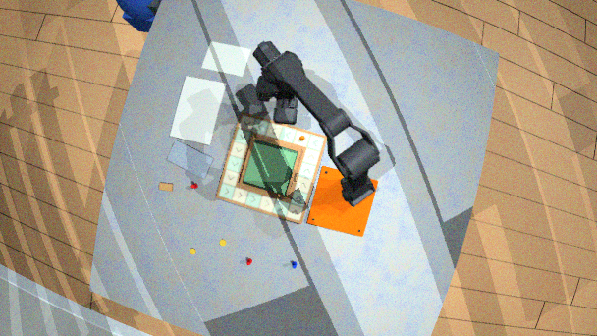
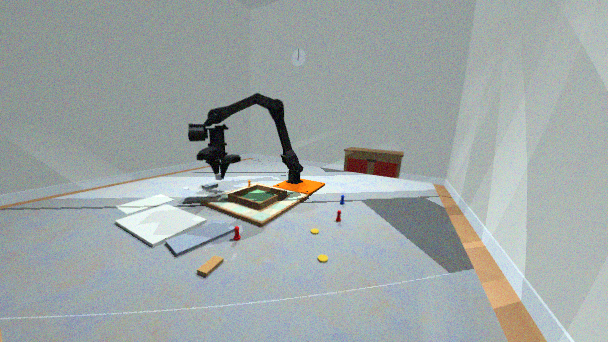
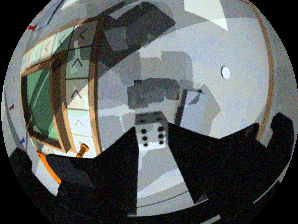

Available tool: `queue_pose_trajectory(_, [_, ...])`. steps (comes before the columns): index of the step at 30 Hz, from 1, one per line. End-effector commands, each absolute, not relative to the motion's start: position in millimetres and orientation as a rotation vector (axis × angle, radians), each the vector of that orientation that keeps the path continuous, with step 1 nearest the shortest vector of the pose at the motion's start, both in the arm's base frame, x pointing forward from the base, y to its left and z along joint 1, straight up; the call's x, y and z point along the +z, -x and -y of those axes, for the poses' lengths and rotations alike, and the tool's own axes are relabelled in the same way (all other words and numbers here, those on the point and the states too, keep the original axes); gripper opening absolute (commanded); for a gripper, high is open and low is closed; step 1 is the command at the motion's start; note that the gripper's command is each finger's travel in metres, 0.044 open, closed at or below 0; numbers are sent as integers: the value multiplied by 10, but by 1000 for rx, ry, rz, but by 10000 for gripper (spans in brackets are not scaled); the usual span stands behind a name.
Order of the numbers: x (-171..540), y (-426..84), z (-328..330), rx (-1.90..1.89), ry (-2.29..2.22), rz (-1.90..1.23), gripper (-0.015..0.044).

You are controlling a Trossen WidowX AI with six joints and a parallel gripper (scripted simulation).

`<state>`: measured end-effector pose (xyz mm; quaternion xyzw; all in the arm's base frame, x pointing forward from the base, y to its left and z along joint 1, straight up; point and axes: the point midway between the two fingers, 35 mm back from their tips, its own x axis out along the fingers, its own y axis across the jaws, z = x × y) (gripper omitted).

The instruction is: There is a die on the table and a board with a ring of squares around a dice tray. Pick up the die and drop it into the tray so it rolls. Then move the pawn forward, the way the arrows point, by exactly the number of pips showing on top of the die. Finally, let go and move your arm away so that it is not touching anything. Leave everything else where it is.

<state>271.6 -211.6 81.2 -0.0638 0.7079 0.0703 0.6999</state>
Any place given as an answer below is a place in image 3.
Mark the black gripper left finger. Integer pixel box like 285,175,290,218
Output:
45,127,140,216

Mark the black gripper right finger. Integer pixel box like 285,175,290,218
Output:
168,121,259,204

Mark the white die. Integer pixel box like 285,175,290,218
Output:
134,112,169,151

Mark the white square board track with arrows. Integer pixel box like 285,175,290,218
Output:
23,15,108,156

